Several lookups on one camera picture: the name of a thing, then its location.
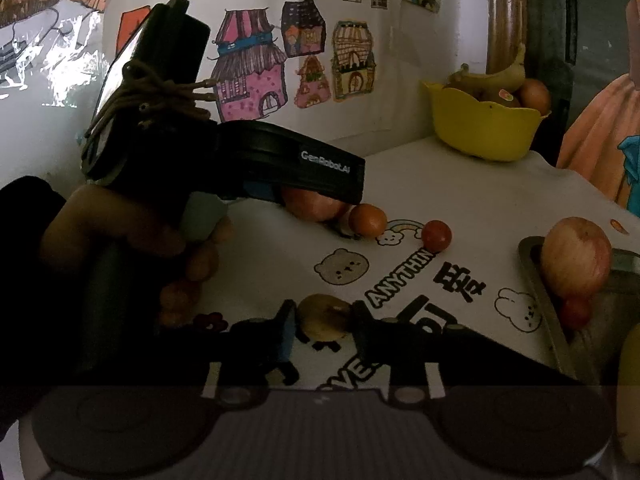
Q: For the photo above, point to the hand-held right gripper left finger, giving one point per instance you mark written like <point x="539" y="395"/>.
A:
<point x="287" y="332"/>

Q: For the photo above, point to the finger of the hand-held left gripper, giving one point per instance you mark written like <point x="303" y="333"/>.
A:
<point x="257" y="191"/>

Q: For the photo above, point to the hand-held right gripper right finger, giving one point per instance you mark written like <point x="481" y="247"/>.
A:
<point x="367" y="330"/>

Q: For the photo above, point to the yellowish round fruit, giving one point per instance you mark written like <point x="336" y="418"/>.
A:
<point x="322" y="317"/>

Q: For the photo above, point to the reddish apple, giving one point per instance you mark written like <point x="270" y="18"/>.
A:
<point x="315" y="205"/>

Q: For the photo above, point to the person's left forearm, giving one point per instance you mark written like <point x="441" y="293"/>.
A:
<point x="25" y="260"/>

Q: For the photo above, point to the person's left hand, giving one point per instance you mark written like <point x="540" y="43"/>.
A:
<point x="140" y="230"/>

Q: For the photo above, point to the white printed tablecloth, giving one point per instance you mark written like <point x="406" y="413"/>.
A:
<point x="280" y="245"/>

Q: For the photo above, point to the small orange tomato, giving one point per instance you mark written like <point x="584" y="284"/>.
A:
<point x="367" y="220"/>

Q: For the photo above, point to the small red tomato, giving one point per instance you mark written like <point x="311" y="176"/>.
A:
<point x="436" y="235"/>
<point x="575" y="313"/>

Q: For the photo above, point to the glossy plastic-covered picture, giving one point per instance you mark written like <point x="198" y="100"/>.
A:
<point x="50" y="40"/>

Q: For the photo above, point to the house drawings paper sheet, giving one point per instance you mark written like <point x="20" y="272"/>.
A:
<point x="310" y="35"/>

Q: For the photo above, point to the metal tray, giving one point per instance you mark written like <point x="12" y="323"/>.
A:
<point x="550" y="320"/>

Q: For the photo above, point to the large pale red apple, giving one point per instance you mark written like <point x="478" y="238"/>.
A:
<point x="575" y="257"/>

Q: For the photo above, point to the yellow plastic bowl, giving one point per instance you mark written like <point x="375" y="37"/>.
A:
<point x="480" y="130"/>

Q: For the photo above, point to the dark fruit with sticker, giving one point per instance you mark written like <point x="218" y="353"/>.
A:
<point x="500" y="97"/>

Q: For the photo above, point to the banana bunch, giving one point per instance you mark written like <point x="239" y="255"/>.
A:
<point x="495" y="77"/>

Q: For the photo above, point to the orange round fruit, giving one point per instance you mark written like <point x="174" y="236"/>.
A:
<point x="536" y="94"/>

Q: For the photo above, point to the gold-framed figure painting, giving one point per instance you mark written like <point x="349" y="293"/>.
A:
<point x="590" y="125"/>

